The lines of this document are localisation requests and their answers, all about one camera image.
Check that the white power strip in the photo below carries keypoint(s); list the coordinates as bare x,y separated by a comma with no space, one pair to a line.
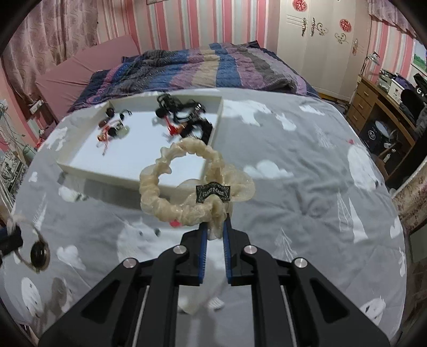
36,105

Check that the short pink curtain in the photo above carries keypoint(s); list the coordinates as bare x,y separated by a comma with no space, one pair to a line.
390,15

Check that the wooden desk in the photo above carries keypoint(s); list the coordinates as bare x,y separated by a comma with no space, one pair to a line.
363,100

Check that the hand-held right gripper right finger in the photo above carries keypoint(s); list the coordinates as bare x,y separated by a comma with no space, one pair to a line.
228,257

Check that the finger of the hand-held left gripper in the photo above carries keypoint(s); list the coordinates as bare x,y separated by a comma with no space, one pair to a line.
10,243

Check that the pink mattress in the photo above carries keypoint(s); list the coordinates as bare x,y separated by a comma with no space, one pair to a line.
73,76

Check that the striped quilt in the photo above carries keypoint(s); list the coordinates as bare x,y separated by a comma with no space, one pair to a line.
206,70

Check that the beige ruffled scrunchie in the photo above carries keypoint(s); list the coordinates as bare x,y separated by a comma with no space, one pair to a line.
156,203

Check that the cream wardrobe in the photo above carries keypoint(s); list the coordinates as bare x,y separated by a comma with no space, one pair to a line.
327,56

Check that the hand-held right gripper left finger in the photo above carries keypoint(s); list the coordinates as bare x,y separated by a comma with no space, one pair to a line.
201,253

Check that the white rectangular tray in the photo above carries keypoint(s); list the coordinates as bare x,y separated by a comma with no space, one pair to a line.
140,150

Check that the white box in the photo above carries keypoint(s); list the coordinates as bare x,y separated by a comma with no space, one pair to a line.
397,88

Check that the brown hair clip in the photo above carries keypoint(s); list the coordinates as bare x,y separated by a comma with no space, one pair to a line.
105,122

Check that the pink patterned curtain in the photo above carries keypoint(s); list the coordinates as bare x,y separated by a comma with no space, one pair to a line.
43,36

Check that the black scrunchie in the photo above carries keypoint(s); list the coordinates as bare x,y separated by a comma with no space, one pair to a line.
201,130

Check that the wall poster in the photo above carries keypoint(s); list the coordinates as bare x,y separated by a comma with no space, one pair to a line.
419,55

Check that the black bag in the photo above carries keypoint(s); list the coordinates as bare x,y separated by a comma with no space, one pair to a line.
413,106

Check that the floral patterned cover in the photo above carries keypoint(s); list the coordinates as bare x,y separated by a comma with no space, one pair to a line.
412,197

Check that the round drum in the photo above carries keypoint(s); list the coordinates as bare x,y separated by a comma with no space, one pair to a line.
377,133

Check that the grey printed blanket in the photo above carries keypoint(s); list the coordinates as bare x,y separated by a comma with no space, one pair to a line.
300,200

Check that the desk lamp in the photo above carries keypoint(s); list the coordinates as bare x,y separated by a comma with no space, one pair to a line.
372,58

